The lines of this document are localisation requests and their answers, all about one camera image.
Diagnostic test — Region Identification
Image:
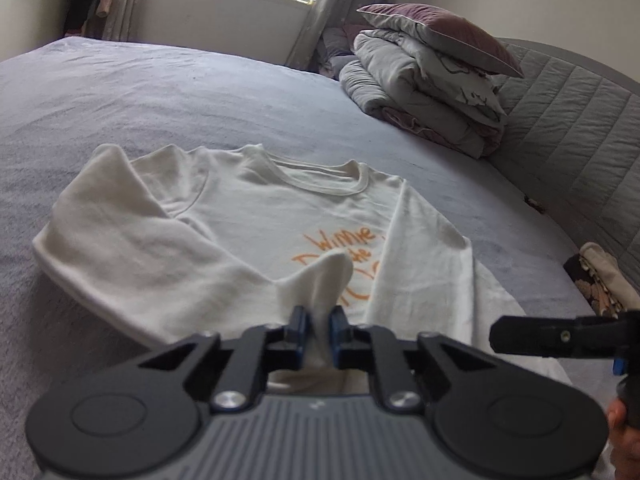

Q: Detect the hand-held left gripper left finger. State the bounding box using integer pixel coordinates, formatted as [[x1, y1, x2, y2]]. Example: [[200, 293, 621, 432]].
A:
[[137, 306, 311, 413]]

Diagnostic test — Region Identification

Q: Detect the grey patterned curtain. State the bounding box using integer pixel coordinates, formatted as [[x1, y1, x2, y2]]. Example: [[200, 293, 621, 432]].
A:
[[287, 0, 406, 73]]

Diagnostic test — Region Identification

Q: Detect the mauve pillow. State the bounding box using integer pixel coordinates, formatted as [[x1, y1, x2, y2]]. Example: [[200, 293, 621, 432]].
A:
[[356, 3, 524, 79]]

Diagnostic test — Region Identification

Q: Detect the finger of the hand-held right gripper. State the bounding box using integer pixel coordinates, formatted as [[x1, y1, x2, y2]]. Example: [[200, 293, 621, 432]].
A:
[[489, 310, 640, 361]]

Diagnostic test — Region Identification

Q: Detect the bed with grey sheet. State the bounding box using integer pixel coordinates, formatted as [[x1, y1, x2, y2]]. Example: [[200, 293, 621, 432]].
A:
[[0, 35, 601, 480]]

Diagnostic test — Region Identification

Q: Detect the white sweatshirt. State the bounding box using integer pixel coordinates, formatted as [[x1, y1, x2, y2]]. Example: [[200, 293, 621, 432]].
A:
[[32, 143, 573, 396]]

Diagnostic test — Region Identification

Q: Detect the white floral pillow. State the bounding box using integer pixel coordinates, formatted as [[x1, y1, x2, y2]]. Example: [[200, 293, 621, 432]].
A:
[[420, 50, 508, 126]]

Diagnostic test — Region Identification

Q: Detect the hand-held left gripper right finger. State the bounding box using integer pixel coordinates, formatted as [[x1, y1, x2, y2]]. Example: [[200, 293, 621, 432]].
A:
[[327, 306, 506, 413]]

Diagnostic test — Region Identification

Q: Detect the folded grey comforter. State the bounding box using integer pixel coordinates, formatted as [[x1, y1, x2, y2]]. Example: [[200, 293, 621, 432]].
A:
[[339, 30, 506, 158]]

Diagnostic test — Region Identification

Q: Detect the grey quilted headboard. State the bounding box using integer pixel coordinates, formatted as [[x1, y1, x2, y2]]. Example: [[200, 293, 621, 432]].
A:
[[482, 37, 640, 311]]

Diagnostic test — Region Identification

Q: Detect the brown beige floral cloth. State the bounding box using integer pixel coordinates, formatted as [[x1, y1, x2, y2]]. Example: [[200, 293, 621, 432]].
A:
[[564, 242, 640, 318]]

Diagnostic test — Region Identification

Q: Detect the pile of grey clothes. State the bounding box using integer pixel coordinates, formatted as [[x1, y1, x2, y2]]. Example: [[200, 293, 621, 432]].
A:
[[315, 22, 363, 78]]

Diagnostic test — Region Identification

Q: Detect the person's right hand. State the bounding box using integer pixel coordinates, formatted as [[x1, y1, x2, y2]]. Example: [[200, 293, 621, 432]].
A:
[[605, 399, 640, 480]]

